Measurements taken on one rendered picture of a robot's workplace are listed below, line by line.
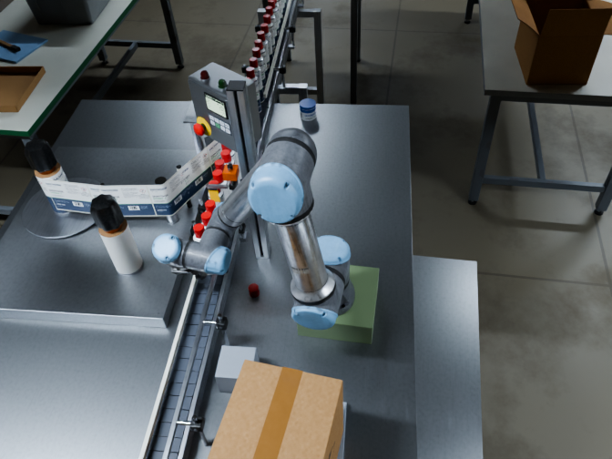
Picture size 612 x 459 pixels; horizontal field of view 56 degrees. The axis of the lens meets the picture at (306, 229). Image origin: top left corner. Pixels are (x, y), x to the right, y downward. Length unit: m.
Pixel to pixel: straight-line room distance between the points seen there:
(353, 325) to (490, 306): 1.34
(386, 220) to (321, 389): 0.88
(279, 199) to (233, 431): 0.51
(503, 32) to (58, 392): 2.64
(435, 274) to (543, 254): 1.35
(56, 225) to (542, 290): 2.20
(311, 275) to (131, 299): 0.71
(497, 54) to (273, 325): 1.89
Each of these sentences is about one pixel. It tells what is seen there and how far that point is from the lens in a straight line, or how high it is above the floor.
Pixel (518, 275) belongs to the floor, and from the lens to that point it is 3.09.
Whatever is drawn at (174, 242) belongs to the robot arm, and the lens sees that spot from 1.51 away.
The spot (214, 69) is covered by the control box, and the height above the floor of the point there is 1.47.
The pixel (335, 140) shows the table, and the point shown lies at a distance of 2.41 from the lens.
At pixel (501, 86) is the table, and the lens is 2.89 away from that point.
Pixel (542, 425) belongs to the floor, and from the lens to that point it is 2.68.
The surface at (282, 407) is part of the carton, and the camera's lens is 1.35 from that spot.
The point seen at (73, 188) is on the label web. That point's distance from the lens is 2.10.
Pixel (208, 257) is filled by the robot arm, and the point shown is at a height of 1.21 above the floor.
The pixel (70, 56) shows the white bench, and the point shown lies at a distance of 3.37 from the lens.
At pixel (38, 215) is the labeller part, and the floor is 0.89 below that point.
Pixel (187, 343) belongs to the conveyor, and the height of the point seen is 0.88.
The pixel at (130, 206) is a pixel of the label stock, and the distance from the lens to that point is 2.06.
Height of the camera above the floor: 2.33
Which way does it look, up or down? 47 degrees down
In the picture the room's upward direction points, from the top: 4 degrees counter-clockwise
